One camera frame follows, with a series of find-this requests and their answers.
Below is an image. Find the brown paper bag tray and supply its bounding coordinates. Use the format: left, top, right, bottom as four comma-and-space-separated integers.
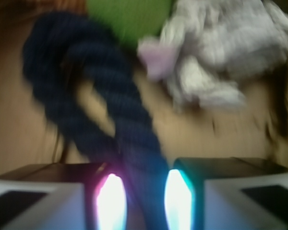
0, 0, 288, 174

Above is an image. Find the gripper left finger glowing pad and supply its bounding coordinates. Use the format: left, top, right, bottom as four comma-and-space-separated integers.
0, 163, 127, 230

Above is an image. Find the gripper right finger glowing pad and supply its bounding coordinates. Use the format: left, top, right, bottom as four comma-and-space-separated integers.
164, 157, 288, 230

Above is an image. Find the crumpled white paper ball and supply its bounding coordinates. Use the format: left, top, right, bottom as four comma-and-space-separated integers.
137, 0, 288, 112

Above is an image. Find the dark blue twisted rope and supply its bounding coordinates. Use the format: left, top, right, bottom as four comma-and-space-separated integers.
22, 11, 177, 230

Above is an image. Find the green plush toy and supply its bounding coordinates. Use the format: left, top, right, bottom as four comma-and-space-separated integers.
86, 0, 173, 51

